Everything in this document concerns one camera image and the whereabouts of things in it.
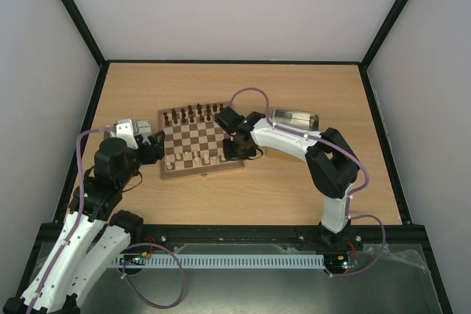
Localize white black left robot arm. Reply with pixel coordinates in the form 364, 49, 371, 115
3, 132, 165, 313

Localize wooden chess board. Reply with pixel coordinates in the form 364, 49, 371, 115
157, 101, 244, 180

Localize gold metal tin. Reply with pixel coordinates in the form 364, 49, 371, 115
264, 107, 319, 163

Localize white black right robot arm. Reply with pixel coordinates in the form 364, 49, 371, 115
216, 107, 360, 249

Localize silver tin lid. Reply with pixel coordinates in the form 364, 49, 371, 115
135, 120, 152, 134

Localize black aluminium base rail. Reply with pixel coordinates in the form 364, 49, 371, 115
33, 223, 431, 252

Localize black frame post right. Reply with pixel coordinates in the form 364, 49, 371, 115
360, 0, 433, 68

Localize black frame post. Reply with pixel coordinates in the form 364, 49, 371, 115
38, 0, 107, 68
360, 0, 433, 68

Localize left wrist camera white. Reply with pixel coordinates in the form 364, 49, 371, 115
115, 118, 138, 149

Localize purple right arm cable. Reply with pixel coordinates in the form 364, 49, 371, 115
230, 88, 386, 278

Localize light blue cable duct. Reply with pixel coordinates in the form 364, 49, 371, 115
110, 254, 325, 269

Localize black frame post left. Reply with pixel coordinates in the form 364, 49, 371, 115
38, 0, 107, 68

